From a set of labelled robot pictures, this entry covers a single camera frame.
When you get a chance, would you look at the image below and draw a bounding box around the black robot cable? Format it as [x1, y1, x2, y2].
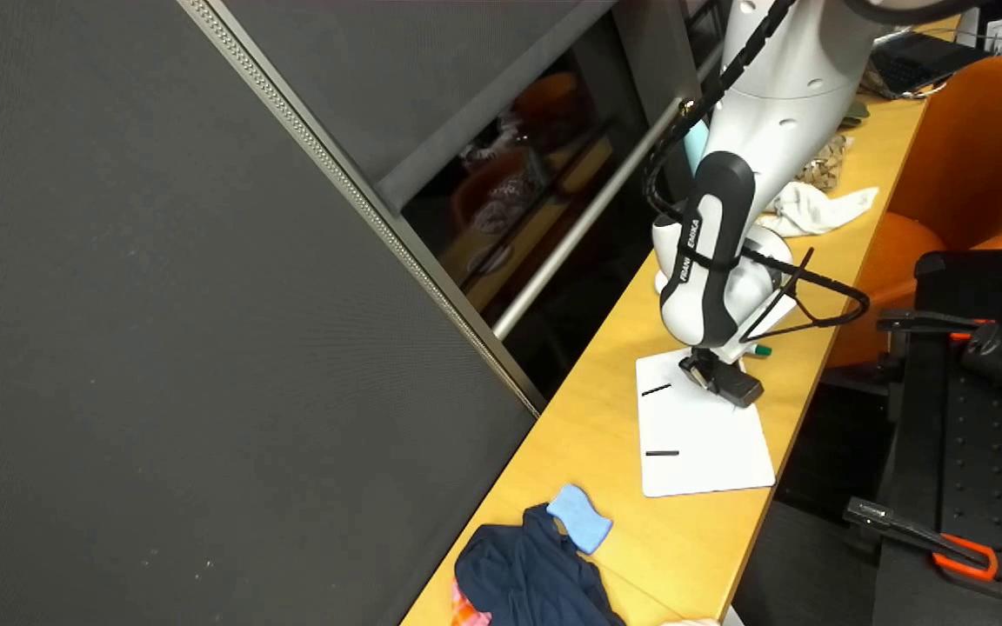
[636, 0, 872, 343]

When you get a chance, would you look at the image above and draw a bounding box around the orange chair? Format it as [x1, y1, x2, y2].
[829, 53, 1002, 372]

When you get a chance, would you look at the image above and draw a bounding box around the blue sponge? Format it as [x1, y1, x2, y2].
[546, 478, 614, 557]

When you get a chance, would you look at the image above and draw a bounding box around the navy blue cloth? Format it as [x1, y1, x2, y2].
[451, 501, 626, 626]

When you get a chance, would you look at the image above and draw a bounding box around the white paper sheet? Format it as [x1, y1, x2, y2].
[632, 343, 778, 501]

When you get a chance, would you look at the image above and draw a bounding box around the grey roller blind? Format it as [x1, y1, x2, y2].
[220, 0, 619, 213]

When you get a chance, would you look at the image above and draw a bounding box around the light window frame post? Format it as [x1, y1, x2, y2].
[173, 0, 548, 412]

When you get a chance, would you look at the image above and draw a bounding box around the metal handrail bar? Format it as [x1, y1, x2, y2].
[491, 90, 697, 343]

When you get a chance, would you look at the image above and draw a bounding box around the black pegboard table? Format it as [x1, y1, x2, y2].
[870, 245, 1002, 626]

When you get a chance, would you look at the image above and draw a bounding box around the black box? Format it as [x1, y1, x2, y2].
[870, 28, 970, 100]

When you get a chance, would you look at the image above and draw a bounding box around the black felt eraser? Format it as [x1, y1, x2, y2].
[704, 365, 766, 411]

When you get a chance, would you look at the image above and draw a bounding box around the pink pad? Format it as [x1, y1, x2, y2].
[444, 578, 493, 626]

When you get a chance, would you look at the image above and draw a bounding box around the white crumpled cloth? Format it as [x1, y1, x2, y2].
[757, 177, 883, 241]

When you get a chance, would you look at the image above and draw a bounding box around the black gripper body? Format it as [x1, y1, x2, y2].
[676, 343, 736, 392]

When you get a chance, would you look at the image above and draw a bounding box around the orange black bar clamp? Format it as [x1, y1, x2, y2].
[846, 494, 1002, 588]
[876, 310, 1002, 353]

